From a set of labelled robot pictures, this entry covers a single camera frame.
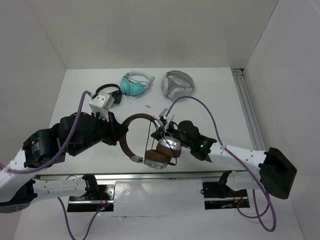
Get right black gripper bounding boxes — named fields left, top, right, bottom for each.
left=151, top=119, right=192, bottom=149

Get aluminium side rail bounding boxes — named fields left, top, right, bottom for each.
left=231, top=68, right=266, bottom=150

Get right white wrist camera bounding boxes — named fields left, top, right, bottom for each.
left=159, top=108, right=175, bottom=130

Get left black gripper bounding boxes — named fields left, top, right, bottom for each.
left=69, top=108, right=129, bottom=156

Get black folded headphones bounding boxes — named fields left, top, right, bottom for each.
left=94, top=83, right=122, bottom=104

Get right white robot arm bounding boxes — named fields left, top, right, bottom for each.
left=151, top=119, right=297, bottom=200

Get aluminium table edge rail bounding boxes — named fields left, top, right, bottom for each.
left=34, top=170, right=231, bottom=182

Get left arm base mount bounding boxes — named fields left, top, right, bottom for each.
left=67, top=180, right=116, bottom=213

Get white grey gaming headphones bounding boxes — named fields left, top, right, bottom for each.
left=160, top=70, right=195, bottom=100

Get brown and silver headphones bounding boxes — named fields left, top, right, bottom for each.
left=119, top=113, right=182, bottom=169

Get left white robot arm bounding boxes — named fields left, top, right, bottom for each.
left=0, top=112, right=128, bottom=214

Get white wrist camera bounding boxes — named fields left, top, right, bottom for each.
left=159, top=108, right=175, bottom=130
left=88, top=94, right=115, bottom=122

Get teal cat-ear headphones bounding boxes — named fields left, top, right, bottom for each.
left=119, top=70, right=156, bottom=97

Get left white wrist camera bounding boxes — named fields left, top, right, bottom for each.
left=88, top=94, right=115, bottom=122

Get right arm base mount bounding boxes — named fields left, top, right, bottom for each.
left=200, top=173, right=250, bottom=210

